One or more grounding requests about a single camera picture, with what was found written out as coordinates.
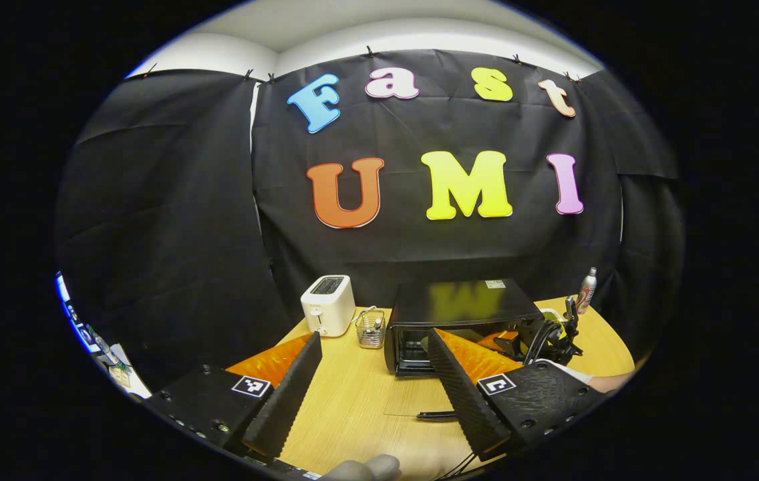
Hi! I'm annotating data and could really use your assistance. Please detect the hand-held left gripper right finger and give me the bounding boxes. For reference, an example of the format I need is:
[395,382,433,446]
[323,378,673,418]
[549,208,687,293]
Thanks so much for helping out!
[425,327,607,462]

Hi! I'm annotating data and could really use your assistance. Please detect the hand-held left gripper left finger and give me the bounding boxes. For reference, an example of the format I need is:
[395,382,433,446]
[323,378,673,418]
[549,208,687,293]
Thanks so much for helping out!
[146,331,323,460]

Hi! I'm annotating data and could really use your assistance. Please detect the black electric oven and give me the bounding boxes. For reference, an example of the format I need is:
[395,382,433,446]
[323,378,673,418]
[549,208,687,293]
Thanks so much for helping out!
[383,279,547,423]

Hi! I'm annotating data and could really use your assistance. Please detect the silver bottle with pink label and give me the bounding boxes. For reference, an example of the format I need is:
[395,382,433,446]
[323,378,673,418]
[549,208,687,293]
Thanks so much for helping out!
[577,267,598,316]

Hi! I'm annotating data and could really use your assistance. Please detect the white toaster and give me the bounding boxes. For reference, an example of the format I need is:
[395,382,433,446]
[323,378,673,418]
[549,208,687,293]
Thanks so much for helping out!
[300,275,357,338]

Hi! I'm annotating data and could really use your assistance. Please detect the colourful printed sheets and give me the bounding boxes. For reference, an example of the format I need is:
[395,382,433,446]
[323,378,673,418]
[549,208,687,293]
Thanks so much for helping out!
[55,271,152,400]

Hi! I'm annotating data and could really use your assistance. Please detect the black backdrop cloth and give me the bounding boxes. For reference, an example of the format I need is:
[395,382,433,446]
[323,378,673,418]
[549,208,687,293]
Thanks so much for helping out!
[55,48,686,395]

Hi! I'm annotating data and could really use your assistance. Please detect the small wire mesh basket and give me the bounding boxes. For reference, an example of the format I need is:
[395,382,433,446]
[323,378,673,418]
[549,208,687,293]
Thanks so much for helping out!
[355,306,387,349]

